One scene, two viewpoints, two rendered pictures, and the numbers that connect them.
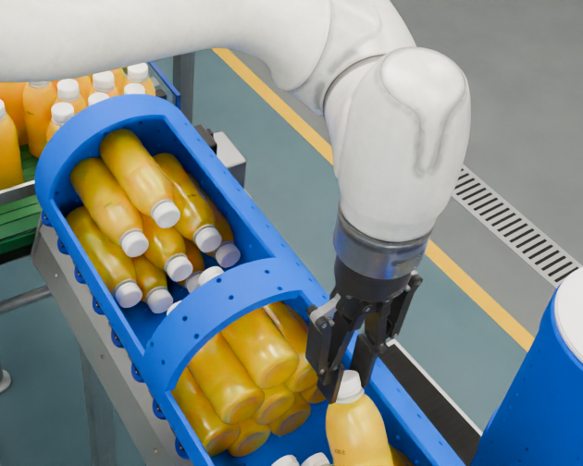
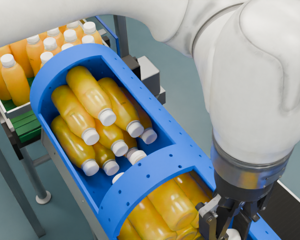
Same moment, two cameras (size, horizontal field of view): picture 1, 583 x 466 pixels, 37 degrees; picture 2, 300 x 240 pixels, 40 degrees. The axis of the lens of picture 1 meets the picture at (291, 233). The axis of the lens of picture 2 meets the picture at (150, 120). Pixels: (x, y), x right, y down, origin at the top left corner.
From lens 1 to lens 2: 35 cm
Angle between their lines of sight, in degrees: 8
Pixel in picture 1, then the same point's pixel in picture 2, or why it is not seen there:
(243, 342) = (160, 202)
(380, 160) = (246, 104)
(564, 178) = not seen: outside the picture
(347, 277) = (225, 185)
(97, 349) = (79, 196)
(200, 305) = (128, 182)
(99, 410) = not seen: hidden behind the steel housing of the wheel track
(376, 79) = (235, 29)
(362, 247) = (235, 168)
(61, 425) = (78, 218)
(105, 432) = not seen: hidden behind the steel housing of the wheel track
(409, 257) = (275, 172)
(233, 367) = (155, 218)
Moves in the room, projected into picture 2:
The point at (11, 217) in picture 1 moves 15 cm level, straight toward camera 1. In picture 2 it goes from (27, 121) to (34, 156)
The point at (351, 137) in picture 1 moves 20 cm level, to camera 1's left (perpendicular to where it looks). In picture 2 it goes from (217, 83) to (7, 72)
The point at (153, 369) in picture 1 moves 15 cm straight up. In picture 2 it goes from (104, 223) to (94, 185)
